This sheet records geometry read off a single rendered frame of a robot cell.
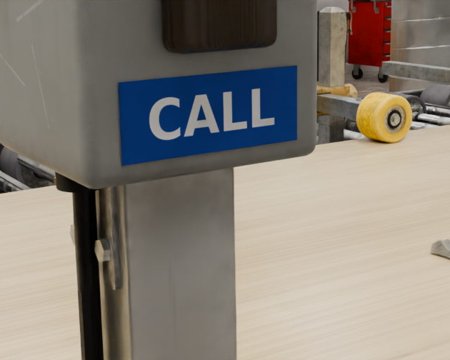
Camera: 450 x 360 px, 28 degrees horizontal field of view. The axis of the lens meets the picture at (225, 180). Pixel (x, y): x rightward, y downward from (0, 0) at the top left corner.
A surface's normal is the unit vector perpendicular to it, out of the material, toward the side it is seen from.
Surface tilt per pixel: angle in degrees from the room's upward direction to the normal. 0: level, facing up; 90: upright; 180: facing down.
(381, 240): 0
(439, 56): 90
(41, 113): 90
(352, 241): 0
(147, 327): 90
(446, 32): 90
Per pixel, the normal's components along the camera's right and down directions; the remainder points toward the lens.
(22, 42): -0.85, 0.14
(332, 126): 0.53, 0.19
